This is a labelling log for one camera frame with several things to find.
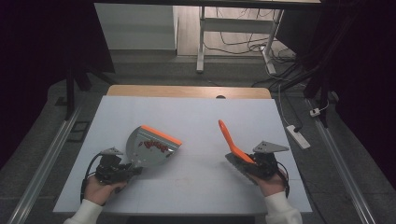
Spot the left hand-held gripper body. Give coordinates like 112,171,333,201
93,147,135,185

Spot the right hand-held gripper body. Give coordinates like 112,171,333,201
247,140,290,181

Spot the grey dustpan with orange edge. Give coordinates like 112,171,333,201
124,124,184,168

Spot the orange brush with grey bristles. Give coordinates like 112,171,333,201
217,119,260,187

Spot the person's left hand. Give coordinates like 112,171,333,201
83,174,128,207

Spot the person's right hand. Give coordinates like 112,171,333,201
252,168,290,198

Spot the white power strip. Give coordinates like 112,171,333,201
286,124,312,150

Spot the white table cover board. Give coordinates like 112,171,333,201
52,94,314,217

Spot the black tripod stand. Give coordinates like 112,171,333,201
63,63,119,121

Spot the wooden table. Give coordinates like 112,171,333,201
106,84,273,100

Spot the black metal stand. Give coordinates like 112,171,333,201
270,52,332,129

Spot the white cabinet panel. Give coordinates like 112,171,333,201
93,3,179,51

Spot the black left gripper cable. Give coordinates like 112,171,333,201
79,151,105,203

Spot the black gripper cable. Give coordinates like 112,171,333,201
79,151,105,203
276,161,291,199

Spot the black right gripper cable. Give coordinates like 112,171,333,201
276,161,291,199

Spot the aluminium floor rail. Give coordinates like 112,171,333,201
7,103,84,224
305,98,378,224

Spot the tangle of floor cables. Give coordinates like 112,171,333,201
203,7,297,64

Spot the white desk frame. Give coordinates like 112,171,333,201
195,6,285,76

